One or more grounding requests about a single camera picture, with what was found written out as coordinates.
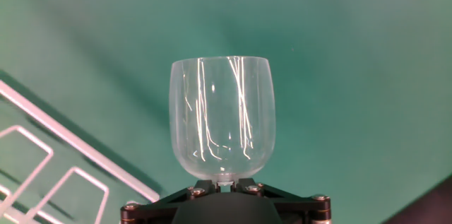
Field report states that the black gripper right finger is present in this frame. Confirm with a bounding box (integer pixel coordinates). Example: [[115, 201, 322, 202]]
[[234, 177, 333, 224]]

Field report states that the green table mat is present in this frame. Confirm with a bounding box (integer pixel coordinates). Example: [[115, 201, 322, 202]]
[[0, 0, 452, 224]]

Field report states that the clear wine glass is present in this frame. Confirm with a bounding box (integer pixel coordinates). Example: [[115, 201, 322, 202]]
[[168, 55, 277, 187]]

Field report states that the black mat strip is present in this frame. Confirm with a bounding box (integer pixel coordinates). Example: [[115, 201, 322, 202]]
[[381, 174, 452, 224]]

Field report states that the white wire cup rack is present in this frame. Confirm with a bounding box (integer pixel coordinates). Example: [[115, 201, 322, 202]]
[[0, 79, 161, 224]]

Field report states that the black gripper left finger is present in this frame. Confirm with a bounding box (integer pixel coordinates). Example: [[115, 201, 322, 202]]
[[119, 179, 217, 224]]

